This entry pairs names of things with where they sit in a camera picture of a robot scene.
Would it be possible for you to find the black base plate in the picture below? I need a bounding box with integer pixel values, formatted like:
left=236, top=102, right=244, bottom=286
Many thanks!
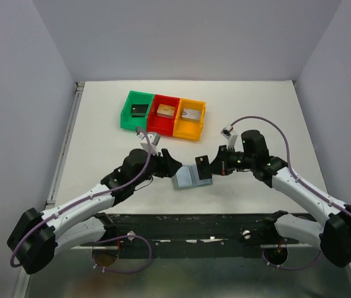
left=40, top=213, right=311, bottom=260

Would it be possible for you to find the black credit card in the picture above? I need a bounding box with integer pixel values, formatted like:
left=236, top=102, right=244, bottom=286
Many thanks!
left=195, top=155, right=212, bottom=180

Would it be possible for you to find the black card stack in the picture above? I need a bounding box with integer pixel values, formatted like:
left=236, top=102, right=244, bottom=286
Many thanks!
left=131, top=104, right=149, bottom=117

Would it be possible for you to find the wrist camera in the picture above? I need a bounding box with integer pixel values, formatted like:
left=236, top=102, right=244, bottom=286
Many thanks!
left=138, top=132, right=161, bottom=156
left=221, top=124, right=238, bottom=149

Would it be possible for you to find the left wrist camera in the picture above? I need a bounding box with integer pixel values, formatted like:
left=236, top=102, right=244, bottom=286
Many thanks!
left=138, top=132, right=161, bottom=156

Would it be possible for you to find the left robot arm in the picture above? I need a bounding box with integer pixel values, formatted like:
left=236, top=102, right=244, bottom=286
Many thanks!
left=7, top=149, right=182, bottom=274

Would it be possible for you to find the silver card stack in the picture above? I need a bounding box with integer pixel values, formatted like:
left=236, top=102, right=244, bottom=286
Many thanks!
left=181, top=108, right=202, bottom=122

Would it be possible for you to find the yellow plastic bin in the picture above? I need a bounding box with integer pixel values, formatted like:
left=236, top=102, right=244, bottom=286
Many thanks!
left=172, top=98, right=206, bottom=141

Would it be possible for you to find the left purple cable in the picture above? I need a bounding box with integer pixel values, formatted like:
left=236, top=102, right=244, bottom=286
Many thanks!
left=9, top=125, right=154, bottom=274

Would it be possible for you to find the sage green card holder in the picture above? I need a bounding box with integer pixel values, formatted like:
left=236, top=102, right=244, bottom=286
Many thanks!
left=172, top=165, right=213, bottom=190

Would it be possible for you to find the green plastic bin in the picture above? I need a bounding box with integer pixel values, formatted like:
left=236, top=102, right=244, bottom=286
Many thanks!
left=120, top=91, right=154, bottom=130

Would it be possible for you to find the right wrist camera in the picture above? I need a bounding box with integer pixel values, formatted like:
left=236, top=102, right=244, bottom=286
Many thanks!
left=221, top=124, right=238, bottom=149

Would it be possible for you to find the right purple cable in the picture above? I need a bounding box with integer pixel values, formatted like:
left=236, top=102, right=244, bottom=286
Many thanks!
left=229, top=115, right=351, bottom=271

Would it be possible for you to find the tan card stack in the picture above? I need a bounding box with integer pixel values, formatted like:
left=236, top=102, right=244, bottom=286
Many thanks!
left=156, top=104, right=176, bottom=119

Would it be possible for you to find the red plastic bin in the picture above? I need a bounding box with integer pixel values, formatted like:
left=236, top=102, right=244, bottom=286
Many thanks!
left=146, top=94, right=180, bottom=137

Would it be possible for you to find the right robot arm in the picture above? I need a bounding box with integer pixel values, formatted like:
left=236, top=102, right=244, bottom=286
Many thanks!
left=195, top=130, right=351, bottom=268

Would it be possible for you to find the purple cable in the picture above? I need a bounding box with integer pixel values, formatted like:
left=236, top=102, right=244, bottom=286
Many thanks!
left=229, top=115, right=351, bottom=271
left=9, top=125, right=154, bottom=274

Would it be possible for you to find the aluminium frame rail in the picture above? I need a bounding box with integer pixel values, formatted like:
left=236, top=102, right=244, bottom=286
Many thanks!
left=35, top=82, right=85, bottom=212

